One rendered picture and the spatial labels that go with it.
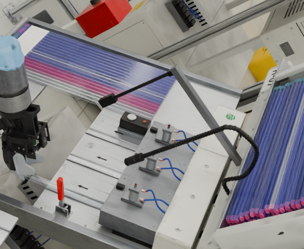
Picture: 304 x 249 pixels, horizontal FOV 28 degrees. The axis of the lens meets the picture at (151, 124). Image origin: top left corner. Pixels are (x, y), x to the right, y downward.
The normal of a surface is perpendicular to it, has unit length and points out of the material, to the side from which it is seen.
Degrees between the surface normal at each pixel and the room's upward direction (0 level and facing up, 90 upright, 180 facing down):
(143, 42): 90
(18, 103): 53
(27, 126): 90
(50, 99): 0
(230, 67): 0
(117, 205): 45
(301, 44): 90
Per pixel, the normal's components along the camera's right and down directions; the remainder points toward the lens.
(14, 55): 0.77, 0.32
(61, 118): 0.76, -0.29
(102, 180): 0.15, -0.74
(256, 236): -0.35, 0.58
